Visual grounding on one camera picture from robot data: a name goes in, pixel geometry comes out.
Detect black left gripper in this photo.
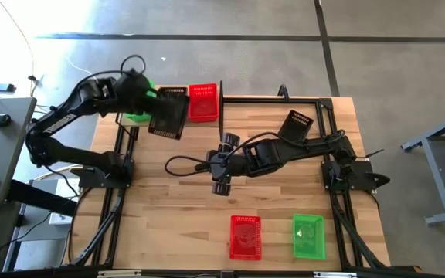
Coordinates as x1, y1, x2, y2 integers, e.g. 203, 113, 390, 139
116, 69, 158, 116

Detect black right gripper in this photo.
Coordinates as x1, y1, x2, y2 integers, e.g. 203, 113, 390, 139
195, 132, 242, 197

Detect green plastic slotted basket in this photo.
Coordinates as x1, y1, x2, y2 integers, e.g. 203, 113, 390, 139
124, 79, 157, 124
292, 213, 327, 260

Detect red plastic slotted basket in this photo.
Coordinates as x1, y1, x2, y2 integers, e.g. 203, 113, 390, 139
229, 215, 263, 261
188, 83, 220, 124

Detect white box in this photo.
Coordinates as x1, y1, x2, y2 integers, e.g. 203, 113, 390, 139
56, 178, 81, 198
48, 211, 73, 227

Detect black desk beam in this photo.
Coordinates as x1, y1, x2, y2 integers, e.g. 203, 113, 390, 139
5, 179, 79, 217

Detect grey metal table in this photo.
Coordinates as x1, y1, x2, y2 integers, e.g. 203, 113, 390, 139
401, 107, 445, 227

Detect wooden shelf with black frame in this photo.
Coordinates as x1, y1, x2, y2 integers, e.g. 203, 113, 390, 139
114, 80, 225, 143

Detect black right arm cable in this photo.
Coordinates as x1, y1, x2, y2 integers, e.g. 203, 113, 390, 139
164, 129, 347, 178

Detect black aluminium rig frame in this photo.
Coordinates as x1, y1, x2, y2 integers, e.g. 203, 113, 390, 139
62, 94, 392, 278

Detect black bracket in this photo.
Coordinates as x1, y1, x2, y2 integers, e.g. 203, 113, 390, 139
277, 83, 291, 102

